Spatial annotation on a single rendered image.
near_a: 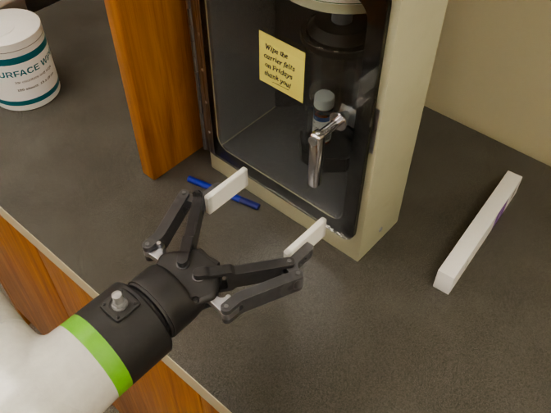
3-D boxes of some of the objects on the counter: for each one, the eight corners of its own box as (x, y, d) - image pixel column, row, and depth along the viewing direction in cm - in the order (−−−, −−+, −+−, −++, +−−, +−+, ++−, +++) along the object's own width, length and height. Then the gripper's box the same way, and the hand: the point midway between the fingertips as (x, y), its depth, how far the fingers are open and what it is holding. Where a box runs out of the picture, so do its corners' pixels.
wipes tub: (37, 65, 128) (15, -1, 117) (74, 89, 122) (54, 23, 111) (-19, 93, 121) (-48, 27, 110) (18, 120, 115) (-10, 54, 104)
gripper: (227, 366, 55) (367, 230, 66) (69, 231, 66) (212, 133, 77) (231, 402, 60) (359, 270, 71) (84, 272, 71) (216, 174, 82)
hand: (275, 206), depth 73 cm, fingers open, 12 cm apart
